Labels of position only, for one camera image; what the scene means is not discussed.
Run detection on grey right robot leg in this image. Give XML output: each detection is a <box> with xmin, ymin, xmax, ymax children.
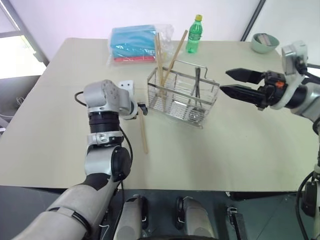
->
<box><xmin>176</xmin><ymin>196</ymin><xmax>216</xmax><ymax>240</ymax></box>

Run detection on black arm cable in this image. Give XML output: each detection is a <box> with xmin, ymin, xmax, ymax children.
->
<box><xmin>74</xmin><ymin>91</ymin><xmax>133</xmax><ymax>198</ymax></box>
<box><xmin>303</xmin><ymin>62</ymin><xmax>320</xmax><ymax>85</ymax></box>

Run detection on metal wire basket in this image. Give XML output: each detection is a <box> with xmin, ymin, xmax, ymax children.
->
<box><xmin>146</xmin><ymin>59</ymin><xmax>221</xmax><ymax>130</ymax></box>

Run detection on grey robot leg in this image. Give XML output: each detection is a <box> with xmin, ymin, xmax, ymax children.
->
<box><xmin>113</xmin><ymin>194</ymin><xmax>149</xmax><ymax>240</ymax></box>
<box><xmin>176</xmin><ymin>196</ymin><xmax>216</xmax><ymax>240</ymax></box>

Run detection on pale flat sticks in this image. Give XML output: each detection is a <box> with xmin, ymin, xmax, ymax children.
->
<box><xmin>257</xmin><ymin>34</ymin><xmax>275</xmax><ymax>46</ymax></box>

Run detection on wooden chopstick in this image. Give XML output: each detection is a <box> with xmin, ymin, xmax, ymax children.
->
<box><xmin>159</xmin><ymin>29</ymin><xmax>189</xmax><ymax>97</ymax></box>
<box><xmin>156</xmin><ymin>31</ymin><xmax>168</xmax><ymax>108</ymax></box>
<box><xmin>138</xmin><ymin>109</ymin><xmax>150</xmax><ymax>154</ymax></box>
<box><xmin>154</xmin><ymin>34</ymin><xmax>165</xmax><ymax>87</ymax></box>

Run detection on pale green bowl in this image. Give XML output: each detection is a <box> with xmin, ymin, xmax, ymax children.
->
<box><xmin>250</xmin><ymin>32</ymin><xmax>280</xmax><ymax>55</ymax></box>

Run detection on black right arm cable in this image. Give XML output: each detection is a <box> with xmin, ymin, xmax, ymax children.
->
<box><xmin>303</xmin><ymin>62</ymin><xmax>320</xmax><ymax>85</ymax></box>

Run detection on grey left robot leg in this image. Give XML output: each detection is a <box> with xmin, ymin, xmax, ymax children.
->
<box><xmin>113</xmin><ymin>194</ymin><xmax>149</xmax><ymax>240</ymax></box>

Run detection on clear plastic bag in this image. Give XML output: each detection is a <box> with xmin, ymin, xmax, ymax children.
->
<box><xmin>106</xmin><ymin>23</ymin><xmax>175</xmax><ymax>68</ymax></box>

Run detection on green plastic bottle yellow cap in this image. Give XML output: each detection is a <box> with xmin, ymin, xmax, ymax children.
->
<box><xmin>185</xmin><ymin>14</ymin><xmax>204</xmax><ymax>55</ymax></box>

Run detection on red folded cloth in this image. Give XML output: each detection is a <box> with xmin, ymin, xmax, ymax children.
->
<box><xmin>113</xmin><ymin>56</ymin><xmax>156</xmax><ymax>63</ymax></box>

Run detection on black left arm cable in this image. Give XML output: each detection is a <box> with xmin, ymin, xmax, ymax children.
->
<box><xmin>74</xmin><ymin>91</ymin><xmax>133</xmax><ymax>198</ymax></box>

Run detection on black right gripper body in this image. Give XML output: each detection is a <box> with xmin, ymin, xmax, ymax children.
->
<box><xmin>256</xmin><ymin>70</ymin><xmax>286</xmax><ymax>111</ymax></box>

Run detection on teal folded cloth stack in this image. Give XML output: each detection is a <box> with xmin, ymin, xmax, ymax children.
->
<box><xmin>110</xmin><ymin>24</ymin><xmax>158</xmax><ymax>59</ymax></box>

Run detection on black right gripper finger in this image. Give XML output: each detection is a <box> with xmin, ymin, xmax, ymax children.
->
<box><xmin>225</xmin><ymin>68</ymin><xmax>265</xmax><ymax>85</ymax></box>
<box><xmin>219</xmin><ymin>84</ymin><xmax>267</xmax><ymax>106</ymax></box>

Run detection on black slanted post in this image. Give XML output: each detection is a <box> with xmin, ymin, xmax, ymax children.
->
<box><xmin>240</xmin><ymin>0</ymin><xmax>267</xmax><ymax>42</ymax></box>

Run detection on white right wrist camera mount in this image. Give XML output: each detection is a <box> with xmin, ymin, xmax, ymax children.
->
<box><xmin>271</xmin><ymin>40</ymin><xmax>310</xmax><ymax>110</ymax></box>

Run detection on black strap with buckle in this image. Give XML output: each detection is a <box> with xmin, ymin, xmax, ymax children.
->
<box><xmin>226</xmin><ymin>206</ymin><xmax>248</xmax><ymax>240</ymax></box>

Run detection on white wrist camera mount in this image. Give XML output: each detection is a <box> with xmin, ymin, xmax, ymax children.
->
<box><xmin>271</xmin><ymin>40</ymin><xmax>310</xmax><ymax>110</ymax></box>
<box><xmin>117</xmin><ymin>79</ymin><xmax>140</xmax><ymax>121</ymax></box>

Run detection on grey window frame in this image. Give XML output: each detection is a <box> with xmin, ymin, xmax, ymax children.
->
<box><xmin>0</xmin><ymin>0</ymin><xmax>50</xmax><ymax>68</ymax></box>

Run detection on metal spoon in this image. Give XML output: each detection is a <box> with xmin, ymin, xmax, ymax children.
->
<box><xmin>188</xmin><ymin>66</ymin><xmax>205</xmax><ymax>125</ymax></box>

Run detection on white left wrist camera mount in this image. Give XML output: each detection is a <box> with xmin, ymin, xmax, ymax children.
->
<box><xmin>117</xmin><ymin>79</ymin><xmax>140</xmax><ymax>121</ymax></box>

